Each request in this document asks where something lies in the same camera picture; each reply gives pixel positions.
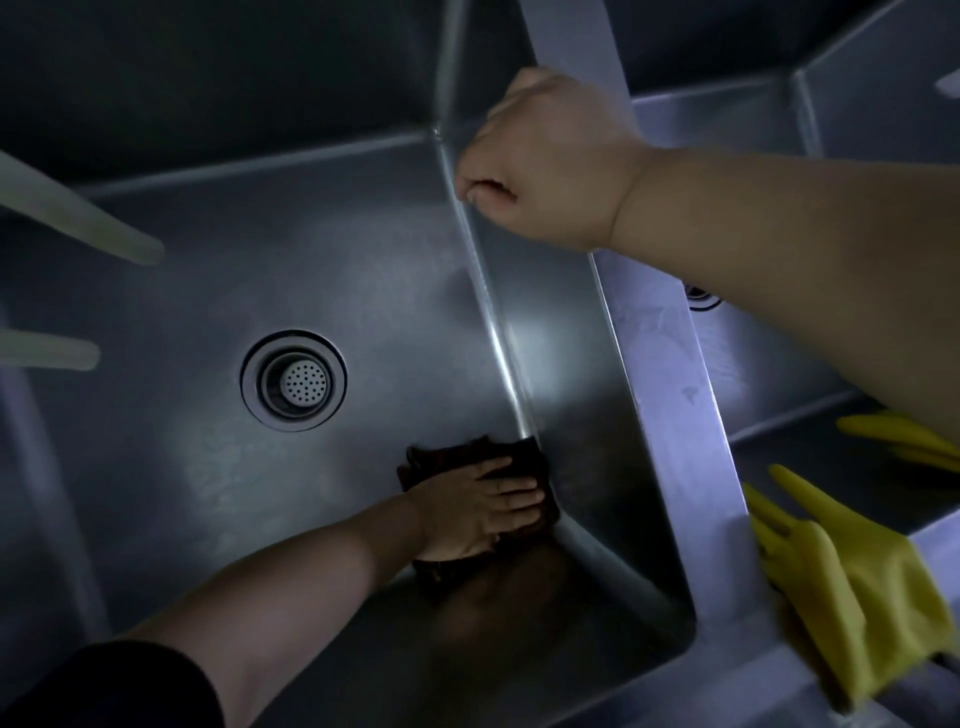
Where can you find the black sleeve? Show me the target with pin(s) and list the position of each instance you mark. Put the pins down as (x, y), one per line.
(112, 690)

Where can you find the person's left hand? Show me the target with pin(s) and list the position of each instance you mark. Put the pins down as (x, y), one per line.
(465, 510)

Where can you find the person's right hand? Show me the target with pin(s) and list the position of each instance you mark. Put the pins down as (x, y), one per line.
(555, 157)

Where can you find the stainless steel sink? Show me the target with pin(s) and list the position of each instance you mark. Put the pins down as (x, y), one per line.
(187, 525)
(750, 360)

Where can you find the yellow rubber glove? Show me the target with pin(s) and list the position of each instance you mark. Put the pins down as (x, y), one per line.
(855, 592)
(900, 435)

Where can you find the person's left forearm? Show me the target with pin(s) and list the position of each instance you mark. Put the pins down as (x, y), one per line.
(285, 600)

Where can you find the dark cleaning cloth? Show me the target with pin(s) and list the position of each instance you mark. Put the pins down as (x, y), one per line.
(427, 457)

